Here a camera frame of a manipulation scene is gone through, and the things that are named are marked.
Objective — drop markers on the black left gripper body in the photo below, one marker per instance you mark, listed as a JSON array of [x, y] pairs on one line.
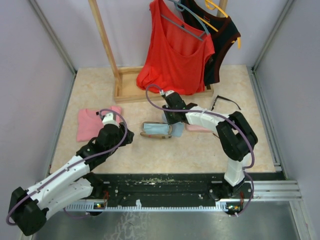
[[121, 134]]

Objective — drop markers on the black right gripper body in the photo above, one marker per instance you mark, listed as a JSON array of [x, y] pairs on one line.
[[171, 117]]

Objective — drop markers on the small light blue cloth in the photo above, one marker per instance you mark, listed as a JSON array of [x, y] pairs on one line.
[[155, 128]]

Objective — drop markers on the plaid brown glasses case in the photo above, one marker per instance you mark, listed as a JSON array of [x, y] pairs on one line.
[[143, 134]]

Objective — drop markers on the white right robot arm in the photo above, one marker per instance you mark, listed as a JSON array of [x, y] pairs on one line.
[[236, 136]]

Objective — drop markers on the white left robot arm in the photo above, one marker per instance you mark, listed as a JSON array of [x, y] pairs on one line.
[[31, 208]]

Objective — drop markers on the pink glasses case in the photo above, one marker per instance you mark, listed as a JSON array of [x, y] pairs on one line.
[[197, 129]]

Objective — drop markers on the folded pink t-shirt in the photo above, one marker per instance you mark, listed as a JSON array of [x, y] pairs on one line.
[[89, 124]]

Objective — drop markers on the red tank top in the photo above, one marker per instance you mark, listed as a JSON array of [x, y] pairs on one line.
[[177, 54]]

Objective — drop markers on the wooden clothes rack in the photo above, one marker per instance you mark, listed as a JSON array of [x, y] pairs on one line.
[[126, 89]]

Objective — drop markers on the black maroon-trimmed tank top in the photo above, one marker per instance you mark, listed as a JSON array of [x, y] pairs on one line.
[[223, 33]]

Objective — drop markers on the grey-blue plastic hanger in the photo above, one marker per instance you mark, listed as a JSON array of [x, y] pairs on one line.
[[190, 22]]

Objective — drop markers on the yellow plastic hanger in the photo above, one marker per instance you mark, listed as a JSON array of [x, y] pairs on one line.
[[220, 7]]

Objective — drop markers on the black frame sunglasses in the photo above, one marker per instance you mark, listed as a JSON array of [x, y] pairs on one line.
[[219, 97]]

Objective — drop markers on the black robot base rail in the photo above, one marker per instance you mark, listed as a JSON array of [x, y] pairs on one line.
[[165, 192]]

